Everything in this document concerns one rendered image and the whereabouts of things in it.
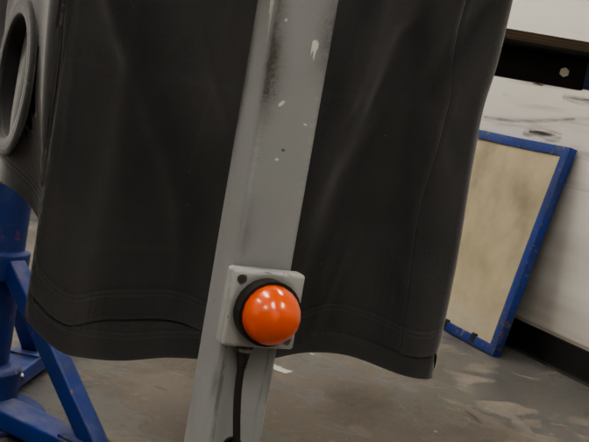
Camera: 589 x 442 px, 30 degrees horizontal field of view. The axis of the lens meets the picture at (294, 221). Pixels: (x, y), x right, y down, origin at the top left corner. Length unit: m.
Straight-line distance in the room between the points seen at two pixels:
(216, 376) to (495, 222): 3.33
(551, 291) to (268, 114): 3.22
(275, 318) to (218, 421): 0.09
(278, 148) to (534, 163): 3.27
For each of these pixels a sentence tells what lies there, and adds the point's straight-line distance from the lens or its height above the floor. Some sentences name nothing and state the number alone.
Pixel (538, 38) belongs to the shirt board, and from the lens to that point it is 1.98.
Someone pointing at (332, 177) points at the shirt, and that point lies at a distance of 1.04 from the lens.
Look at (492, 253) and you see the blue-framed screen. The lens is 3.97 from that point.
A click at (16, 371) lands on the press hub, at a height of 0.11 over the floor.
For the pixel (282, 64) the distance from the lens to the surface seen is 0.69.
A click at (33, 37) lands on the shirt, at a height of 0.79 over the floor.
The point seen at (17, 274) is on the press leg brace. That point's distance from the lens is 2.27.
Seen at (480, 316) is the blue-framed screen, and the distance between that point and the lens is 3.92.
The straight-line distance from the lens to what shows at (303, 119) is 0.70.
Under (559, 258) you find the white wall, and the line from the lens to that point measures 3.85.
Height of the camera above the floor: 0.79
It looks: 7 degrees down
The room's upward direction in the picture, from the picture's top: 10 degrees clockwise
